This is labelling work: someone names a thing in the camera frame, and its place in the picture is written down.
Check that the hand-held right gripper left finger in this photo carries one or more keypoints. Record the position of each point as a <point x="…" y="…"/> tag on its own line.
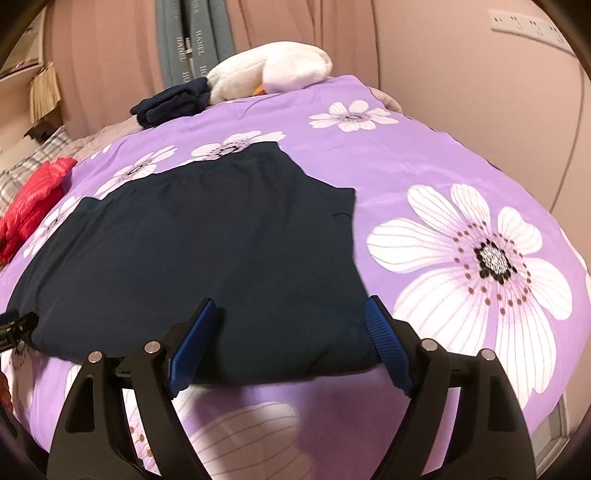
<point x="191" y="341"/>

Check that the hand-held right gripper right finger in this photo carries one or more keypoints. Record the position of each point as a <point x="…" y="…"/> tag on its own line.
<point x="388" y="344"/>

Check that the mauve bed sheet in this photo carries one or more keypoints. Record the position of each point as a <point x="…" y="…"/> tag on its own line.
<point x="104" y="134"/>

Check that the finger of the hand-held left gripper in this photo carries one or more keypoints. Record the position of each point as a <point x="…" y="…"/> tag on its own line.
<point x="16" y="328"/>

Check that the grey printed curtain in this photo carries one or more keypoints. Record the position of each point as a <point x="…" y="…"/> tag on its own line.
<point x="212" y="37"/>

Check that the red down jacket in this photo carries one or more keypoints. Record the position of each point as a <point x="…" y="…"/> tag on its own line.
<point x="34" y="198"/>

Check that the plaid pillow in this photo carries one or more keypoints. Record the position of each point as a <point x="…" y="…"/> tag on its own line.
<point x="32" y="159"/>

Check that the purple floral blanket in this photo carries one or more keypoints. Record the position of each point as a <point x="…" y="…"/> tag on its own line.
<point x="415" y="147"/>

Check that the navy jacket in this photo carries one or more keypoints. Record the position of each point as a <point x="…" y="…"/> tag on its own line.
<point x="194" y="258"/>

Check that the beige wall shelf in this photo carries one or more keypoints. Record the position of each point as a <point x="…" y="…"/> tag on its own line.
<point x="21" y="71"/>

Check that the folded navy clothes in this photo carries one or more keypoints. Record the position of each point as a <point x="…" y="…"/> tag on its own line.
<point x="171" y="102"/>

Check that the white plush goose toy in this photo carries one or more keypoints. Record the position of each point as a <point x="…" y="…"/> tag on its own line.
<point x="258" y="71"/>

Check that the white wall socket strip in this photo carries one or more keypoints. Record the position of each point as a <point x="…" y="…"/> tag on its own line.
<point x="531" y="28"/>

